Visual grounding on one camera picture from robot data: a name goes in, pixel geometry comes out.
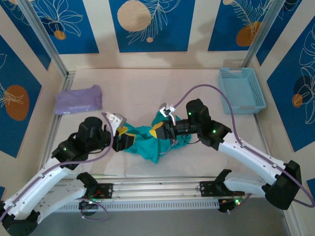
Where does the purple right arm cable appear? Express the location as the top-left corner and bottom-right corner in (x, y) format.
(175, 84), (315, 212)

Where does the black controller board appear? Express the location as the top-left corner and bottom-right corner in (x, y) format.
(218, 198), (244, 213)
(78, 199), (99, 210)

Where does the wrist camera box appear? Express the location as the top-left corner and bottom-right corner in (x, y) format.
(102, 112), (127, 130)
(159, 103), (177, 123)

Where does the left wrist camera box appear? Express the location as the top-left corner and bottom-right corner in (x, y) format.
(102, 112), (127, 130)

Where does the folded purple t-shirt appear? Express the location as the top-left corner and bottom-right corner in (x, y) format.
(55, 85), (103, 115)

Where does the aluminium frame post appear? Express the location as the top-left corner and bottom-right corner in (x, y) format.
(242, 0), (283, 68)
(18, 0), (70, 77)

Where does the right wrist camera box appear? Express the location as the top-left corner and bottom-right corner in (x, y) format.
(159, 103), (177, 123)

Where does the light blue plastic basket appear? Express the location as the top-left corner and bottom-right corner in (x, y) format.
(217, 67), (267, 115)

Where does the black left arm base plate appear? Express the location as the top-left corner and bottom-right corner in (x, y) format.
(88, 183), (114, 199)

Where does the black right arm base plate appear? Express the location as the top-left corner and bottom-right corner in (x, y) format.
(199, 181), (222, 197)

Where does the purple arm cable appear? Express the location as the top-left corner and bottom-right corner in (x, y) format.
(0, 112), (116, 221)
(175, 84), (315, 212)

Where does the long aluminium base rail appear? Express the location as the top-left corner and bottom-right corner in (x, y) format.
(56, 174), (266, 201)

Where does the teal t-shirt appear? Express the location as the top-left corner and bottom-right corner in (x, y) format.
(123, 110), (189, 164)

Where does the white slotted cable duct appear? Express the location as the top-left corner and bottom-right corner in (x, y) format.
(56, 198), (221, 212)

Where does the aluminium table side rail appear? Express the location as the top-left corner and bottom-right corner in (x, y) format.
(253, 114), (274, 163)
(38, 71), (77, 176)

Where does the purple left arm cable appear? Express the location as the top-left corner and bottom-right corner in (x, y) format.
(0, 112), (116, 221)

